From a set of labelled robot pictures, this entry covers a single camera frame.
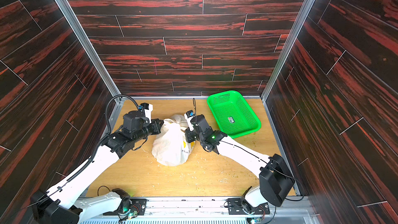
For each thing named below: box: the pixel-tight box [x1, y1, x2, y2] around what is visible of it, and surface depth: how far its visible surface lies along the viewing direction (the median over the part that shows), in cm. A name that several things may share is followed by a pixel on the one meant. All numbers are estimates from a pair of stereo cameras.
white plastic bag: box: [151, 114, 196, 167], surface depth 80 cm
